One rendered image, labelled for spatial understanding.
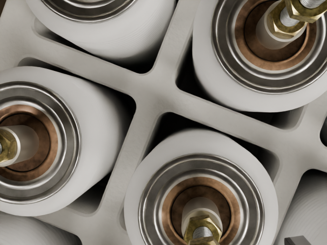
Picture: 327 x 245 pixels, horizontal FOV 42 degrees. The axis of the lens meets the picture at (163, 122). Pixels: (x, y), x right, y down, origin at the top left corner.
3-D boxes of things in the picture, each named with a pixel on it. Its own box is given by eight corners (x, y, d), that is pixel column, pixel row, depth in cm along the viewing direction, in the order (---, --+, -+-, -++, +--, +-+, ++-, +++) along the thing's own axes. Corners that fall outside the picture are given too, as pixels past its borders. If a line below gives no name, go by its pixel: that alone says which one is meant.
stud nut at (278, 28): (307, 33, 22) (311, 30, 21) (275, 43, 22) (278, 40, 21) (297, -3, 22) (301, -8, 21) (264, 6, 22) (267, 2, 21)
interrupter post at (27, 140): (39, 165, 27) (17, 172, 23) (1, 157, 27) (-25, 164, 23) (45, 127, 26) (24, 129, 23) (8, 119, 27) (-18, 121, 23)
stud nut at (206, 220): (177, 227, 22) (176, 232, 21) (202, 206, 22) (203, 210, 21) (201, 256, 22) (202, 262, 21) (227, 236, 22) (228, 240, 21)
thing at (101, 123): (127, 183, 44) (84, 233, 26) (38, 166, 45) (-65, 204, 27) (143, 91, 44) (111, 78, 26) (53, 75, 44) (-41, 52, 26)
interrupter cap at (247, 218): (286, 190, 26) (289, 192, 25) (224, 297, 26) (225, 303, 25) (176, 129, 26) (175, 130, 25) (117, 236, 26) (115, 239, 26)
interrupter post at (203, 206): (227, 206, 26) (232, 220, 23) (208, 240, 26) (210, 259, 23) (192, 187, 26) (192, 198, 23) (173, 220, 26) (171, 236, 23)
